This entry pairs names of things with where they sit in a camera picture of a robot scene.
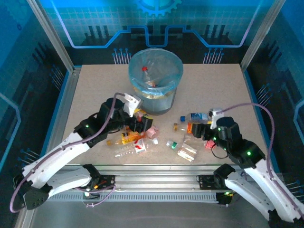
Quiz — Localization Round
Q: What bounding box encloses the pink drink bottle colourful label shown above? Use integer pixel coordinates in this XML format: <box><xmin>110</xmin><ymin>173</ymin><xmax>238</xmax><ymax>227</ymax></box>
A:
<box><xmin>133</xmin><ymin>108</ymin><xmax>160</xmax><ymax>139</ymax></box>

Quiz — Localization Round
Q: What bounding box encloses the water bottle blue cap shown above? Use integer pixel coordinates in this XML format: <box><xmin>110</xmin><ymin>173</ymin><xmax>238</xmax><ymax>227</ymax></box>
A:
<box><xmin>180</xmin><ymin>112</ymin><xmax>214</xmax><ymax>123</ymax></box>

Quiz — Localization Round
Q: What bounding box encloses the clear bottle red cap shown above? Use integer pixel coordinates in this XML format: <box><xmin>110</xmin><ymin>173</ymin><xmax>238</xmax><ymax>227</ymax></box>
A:
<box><xmin>182</xmin><ymin>134</ymin><xmax>216</xmax><ymax>150</ymax></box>
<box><xmin>141</xmin><ymin>66</ymin><xmax>157</xmax><ymax>88</ymax></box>

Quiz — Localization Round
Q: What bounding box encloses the clear bottle red white label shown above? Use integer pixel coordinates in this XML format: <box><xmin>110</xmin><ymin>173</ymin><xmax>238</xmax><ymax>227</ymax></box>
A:
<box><xmin>114</xmin><ymin>138</ymin><xmax>159</xmax><ymax>159</ymax></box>

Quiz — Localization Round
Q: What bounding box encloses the orange juice bottle yellow label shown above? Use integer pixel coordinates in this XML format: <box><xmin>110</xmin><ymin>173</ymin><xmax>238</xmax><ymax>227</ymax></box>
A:
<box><xmin>106</xmin><ymin>132</ymin><xmax>146</xmax><ymax>146</ymax></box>

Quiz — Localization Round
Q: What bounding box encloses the small bottle green label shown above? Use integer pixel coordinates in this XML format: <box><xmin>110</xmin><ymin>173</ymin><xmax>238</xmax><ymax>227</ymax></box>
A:
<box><xmin>166</xmin><ymin>140</ymin><xmax>199</xmax><ymax>163</ymax></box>

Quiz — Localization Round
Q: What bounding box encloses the clear plastic waste bin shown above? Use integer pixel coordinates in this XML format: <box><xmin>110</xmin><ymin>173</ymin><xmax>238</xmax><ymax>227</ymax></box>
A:
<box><xmin>133</xmin><ymin>84</ymin><xmax>178</xmax><ymax>116</ymax></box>

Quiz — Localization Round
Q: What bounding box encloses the clear plastic trash bin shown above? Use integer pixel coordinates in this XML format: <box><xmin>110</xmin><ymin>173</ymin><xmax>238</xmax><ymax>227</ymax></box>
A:
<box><xmin>128</xmin><ymin>47</ymin><xmax>184</xmax><ymax>97</ymax></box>

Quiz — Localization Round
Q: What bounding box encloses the small black connector module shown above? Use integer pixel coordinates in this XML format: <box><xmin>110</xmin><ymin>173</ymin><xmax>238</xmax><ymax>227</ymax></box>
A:
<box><xmin>215</xmin><ymin>191</ymin><xmax>235</xmax><ymax>207</ymax></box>

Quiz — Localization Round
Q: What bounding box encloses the thin black wire loop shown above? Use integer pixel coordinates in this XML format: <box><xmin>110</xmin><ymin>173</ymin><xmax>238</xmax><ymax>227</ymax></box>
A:
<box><xmin>210</xmin><ymin>147</ymin><xmax>229</xmax><ymax>159</ymax></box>

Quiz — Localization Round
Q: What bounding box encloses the long aluminium frame rail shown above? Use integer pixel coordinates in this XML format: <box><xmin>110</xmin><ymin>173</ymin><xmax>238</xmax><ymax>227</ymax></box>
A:
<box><xmin>30</xmin><ymin>163</ymin><xmax>285</xmax><ymax>192</ymax></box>

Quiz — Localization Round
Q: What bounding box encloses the aluminium side rail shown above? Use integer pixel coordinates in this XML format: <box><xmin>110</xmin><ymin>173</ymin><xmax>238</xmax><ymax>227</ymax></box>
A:
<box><xmin>13</xmin><ymin>66</ymin><xmax>83</xmax><ymax>228</ymax></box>

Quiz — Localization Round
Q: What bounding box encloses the short purple cable loop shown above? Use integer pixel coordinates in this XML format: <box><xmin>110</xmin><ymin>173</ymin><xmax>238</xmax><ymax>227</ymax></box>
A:
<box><xmin>75</xmin><ymin>184</ymin><xmax>117</xmax><ymax>208</ymax></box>

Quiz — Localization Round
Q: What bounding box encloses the grey slotted cable duct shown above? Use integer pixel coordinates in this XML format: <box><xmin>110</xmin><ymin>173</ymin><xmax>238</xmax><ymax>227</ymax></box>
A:
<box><xmin>38</xmin><ymin>191</ymin><xmax>220</xmax><ymax>203</ymax></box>

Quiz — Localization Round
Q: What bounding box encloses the aluminium frame post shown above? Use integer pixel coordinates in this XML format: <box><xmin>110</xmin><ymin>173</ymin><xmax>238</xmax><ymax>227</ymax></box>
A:
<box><xmin>239</xmin><ymin>0</ymin><xmax>287</xmax><ymax>72</ymax></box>
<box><xmin>26</xmin><ymin>0</ymin><xmax>83</xmax><ymax>75</ymax></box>

